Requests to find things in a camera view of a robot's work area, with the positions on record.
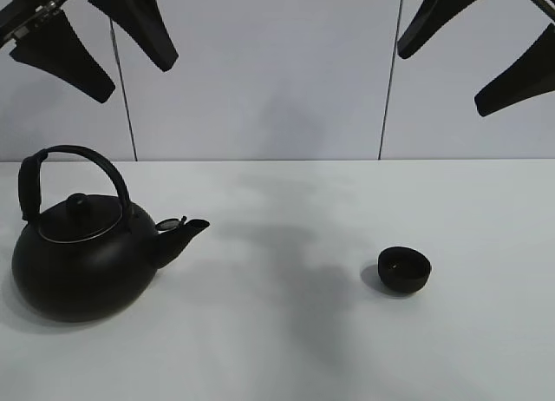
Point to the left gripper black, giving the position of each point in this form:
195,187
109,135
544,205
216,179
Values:
52,45

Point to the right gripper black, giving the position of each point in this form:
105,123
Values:
532,74

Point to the black teapot with handle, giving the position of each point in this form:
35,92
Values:
90,255

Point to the small black teacup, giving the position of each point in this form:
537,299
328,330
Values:
403,269

